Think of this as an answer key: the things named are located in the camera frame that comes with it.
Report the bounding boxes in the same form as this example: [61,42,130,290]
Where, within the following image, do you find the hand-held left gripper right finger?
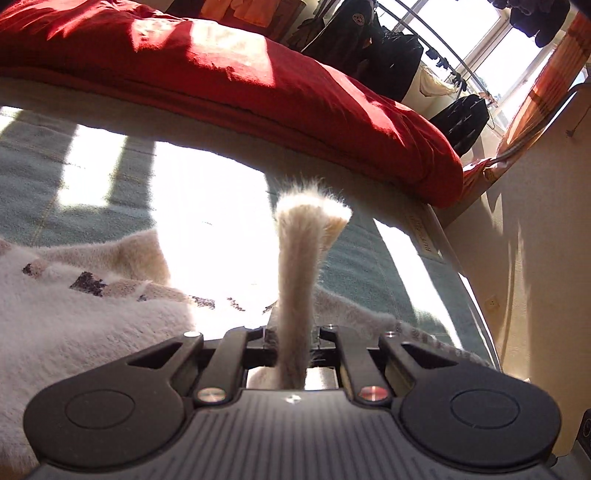
[311,325,455,408]

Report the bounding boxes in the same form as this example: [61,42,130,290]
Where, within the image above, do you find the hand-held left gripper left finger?
[127,325,278,408]

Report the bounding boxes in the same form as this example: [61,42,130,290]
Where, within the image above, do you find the white fuzzy sweater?
[0,174,497,480]

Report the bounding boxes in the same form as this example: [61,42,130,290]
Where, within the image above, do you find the orange hanging clothes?
[201,0,288,27]

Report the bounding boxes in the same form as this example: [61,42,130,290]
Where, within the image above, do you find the green plaid bed sheet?
[0,76,504,374]

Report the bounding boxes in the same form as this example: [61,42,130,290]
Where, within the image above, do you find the black hanging jacket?
[429,95,491,158]

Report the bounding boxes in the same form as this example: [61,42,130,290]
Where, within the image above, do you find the red quilt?
[0,0,464,208]

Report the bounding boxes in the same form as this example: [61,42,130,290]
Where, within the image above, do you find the white hanging garment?
[418,65,456,99]

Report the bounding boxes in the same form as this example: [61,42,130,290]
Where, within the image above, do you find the dark hanging jackets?
[300,0,424,100]

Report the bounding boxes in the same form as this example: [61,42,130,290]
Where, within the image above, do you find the orange curtain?
[462,9,591,199]

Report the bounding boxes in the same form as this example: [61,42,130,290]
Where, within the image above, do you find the metal clothes rail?
[376,0,482,85]

